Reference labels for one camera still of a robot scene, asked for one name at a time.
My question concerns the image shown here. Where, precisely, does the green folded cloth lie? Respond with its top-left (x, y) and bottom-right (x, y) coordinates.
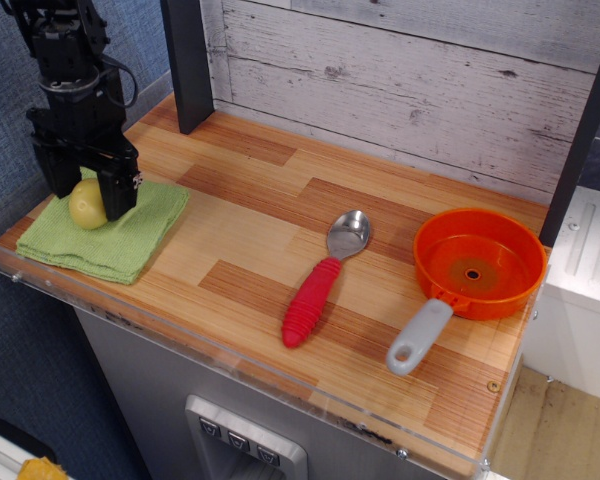
top-left (16, 181), bottom-right (189, 285)

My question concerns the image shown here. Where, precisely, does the black right shelf post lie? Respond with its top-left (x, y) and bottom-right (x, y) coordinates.
top-left (539, 64), bottom-right (600, 248)

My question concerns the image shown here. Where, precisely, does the red handled metal spoon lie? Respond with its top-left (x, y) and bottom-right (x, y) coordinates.
top-left (281, 210), bottom-right (371, 348)

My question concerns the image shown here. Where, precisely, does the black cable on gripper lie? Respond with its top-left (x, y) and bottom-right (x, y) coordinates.
top-left (99, 54), bottom-right (139, 111)

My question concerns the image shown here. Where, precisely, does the black left shelf post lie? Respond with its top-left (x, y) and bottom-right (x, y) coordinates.
top-left (160, 0), bottom-right (215, 134)

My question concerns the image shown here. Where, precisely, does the silver dispenser button panel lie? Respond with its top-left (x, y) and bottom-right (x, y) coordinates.
top-left (185, 395), bottom-right (309, 479)

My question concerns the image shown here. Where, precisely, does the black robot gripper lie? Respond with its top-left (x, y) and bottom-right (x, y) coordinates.
top-left (27, 69), bottom-right (143, 221)

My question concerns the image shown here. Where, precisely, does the black shelf post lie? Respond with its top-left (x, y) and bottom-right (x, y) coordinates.
top-left (160, 0), bottom-right (215, 134)
top-left (539, 64), bottom-right (600, 248)

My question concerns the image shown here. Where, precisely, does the clear acrylic table guard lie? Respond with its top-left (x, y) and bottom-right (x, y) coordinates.
top-left (0, 69), bottom-right (551, 480)

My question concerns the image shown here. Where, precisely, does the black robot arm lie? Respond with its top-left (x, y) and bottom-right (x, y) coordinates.
top-left (2, 1), bottom-right (142, 221)

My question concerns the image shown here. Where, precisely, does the orange pan with grey handle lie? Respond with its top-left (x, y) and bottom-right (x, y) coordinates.
top-left (386, 208), bottom-right (547, 376)

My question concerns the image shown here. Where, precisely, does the grey toy cabinet front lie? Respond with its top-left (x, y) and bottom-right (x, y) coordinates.
top-left (72, 305), bottom-right (449, 480)

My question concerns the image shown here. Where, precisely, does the yellow black object bottom left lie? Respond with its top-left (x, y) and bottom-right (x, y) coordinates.
top-left (16, 457), bottom-right (69, 480)

